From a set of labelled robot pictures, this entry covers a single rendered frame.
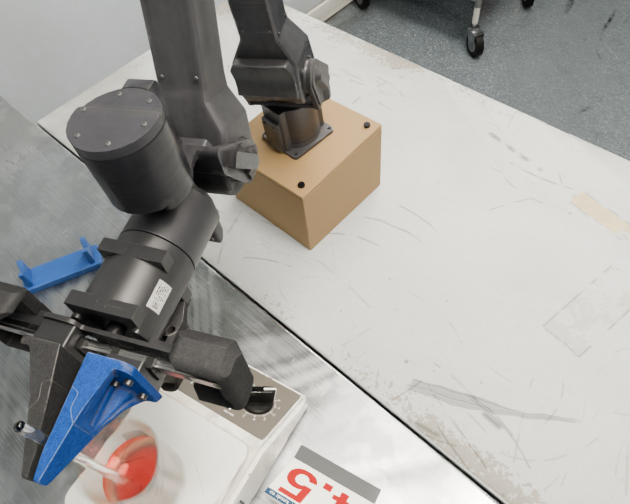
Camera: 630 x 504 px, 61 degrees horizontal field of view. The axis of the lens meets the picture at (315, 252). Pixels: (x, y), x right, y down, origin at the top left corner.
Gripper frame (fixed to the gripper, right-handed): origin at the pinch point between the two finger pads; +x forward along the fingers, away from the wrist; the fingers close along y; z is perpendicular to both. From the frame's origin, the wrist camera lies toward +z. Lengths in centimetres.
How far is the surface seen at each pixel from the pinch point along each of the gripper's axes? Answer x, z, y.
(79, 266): -21.4, 24.9, 25.0
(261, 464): -4.2, 20.7, -7.1
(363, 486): -5.7, 25.4, -16.3
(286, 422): -8.6, 21.4, -8.0
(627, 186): -51, 26, -41
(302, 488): -3.7, 23.4, -11.0
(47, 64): -105, 67, 109
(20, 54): -100, 60, 111
